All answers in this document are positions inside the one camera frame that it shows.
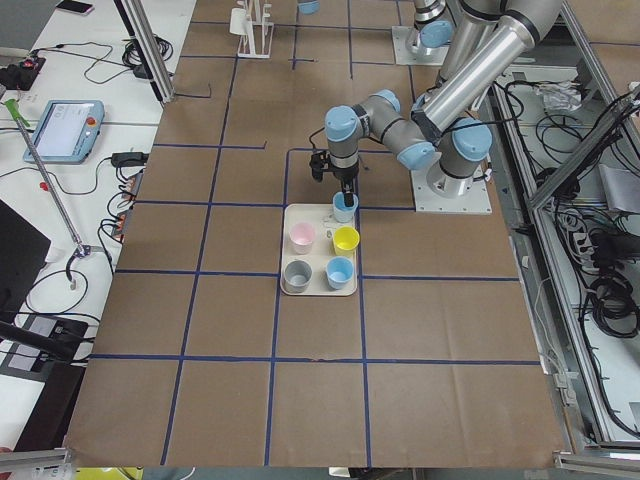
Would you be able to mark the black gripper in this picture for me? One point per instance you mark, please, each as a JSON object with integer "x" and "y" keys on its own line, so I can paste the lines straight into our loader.
{"x": 345, "y": 175}

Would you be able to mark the light blue ikea cup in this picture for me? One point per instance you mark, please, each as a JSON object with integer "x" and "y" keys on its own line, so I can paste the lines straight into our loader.
{"x": 342, "y": 212}

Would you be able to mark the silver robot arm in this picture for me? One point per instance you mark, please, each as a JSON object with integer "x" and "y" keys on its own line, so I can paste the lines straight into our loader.
{"x": 488, "y": 37}
{"x": 431, "y": 27}

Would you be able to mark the yellow ikea cup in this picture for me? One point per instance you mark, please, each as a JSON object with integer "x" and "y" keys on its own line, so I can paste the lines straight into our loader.
{"x": 345, "y": 240}

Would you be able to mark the pink ikea cup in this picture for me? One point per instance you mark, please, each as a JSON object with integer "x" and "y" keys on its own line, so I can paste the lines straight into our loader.
{"x": 302, "y": 236}

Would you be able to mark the beige cup tray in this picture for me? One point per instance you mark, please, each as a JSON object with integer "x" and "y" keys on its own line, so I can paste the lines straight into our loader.
{"x": 321, "y": 217}

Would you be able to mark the grey ikea cup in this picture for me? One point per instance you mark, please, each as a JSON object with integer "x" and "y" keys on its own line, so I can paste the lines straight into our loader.
{"x": 297, "y": 276}

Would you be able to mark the black power adapter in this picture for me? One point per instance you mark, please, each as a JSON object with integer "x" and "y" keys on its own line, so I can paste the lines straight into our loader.
{"x": 129, "y": 159}

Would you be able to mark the blue teach pendant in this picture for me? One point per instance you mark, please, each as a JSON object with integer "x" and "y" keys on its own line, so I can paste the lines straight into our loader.
{"x": 67, "y": 130}

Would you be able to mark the smartphone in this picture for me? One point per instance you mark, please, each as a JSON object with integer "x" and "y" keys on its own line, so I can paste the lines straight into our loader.
{"x": 75, "y": 7}

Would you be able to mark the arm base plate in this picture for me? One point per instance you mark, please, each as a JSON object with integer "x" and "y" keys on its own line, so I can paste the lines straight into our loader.
{"x": 405, "y": 56}
{"x": 436, "y": 192}

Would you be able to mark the white wire cup rack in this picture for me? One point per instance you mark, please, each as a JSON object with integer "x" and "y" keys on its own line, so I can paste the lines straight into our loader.
{"x": 250, "y": 21}

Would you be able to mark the aluminium frame post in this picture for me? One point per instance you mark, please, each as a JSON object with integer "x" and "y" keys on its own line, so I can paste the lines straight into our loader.
{"x": 140, "y": 32}

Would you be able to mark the green handled tool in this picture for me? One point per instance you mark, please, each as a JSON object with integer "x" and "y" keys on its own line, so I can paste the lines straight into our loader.
{"x": 12, "y": 106}

